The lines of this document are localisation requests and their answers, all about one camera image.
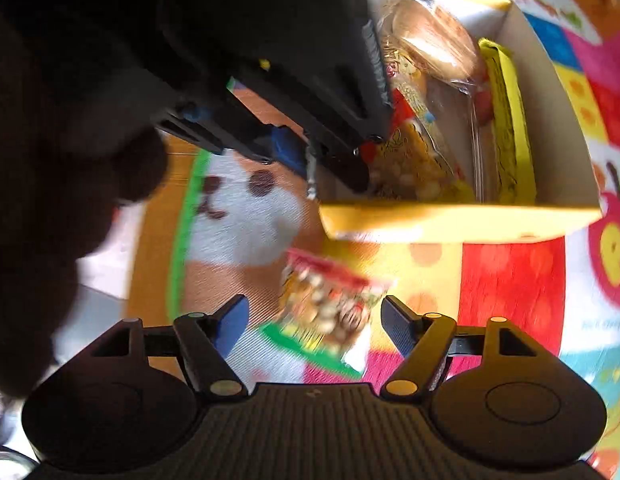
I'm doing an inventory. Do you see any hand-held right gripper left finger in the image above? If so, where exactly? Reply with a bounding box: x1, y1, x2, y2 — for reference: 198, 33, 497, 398
91, 294, 251, 397

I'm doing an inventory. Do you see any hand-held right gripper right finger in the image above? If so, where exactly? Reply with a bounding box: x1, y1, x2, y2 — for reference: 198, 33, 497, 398
380, 295, 536, 397

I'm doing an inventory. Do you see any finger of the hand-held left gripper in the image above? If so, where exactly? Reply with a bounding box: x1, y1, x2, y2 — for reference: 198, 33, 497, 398
304, 130, 373, 195
150, 87, 311, 181

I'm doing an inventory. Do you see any green edged snack packet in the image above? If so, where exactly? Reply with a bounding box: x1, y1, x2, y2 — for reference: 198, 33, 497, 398
257, 247, 393, 380

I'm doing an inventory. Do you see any red and yellow peanut packet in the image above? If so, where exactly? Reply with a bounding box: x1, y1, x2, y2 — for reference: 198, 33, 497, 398
362, 89, 476, 203

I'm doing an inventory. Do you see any yellow cardboard box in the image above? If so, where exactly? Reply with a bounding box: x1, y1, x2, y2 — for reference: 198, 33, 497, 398
316, 0, 604, 245

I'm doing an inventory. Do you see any long yellow snack packet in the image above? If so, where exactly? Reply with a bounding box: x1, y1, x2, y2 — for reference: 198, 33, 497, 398
476, 37, 538, 206

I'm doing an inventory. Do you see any person's left hand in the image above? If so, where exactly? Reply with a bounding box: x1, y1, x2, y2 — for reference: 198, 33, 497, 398
0, 10, 169, 400

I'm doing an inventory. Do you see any colourful printed play mat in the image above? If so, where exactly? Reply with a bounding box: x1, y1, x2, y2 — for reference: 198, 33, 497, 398
77, 0, 620, 480

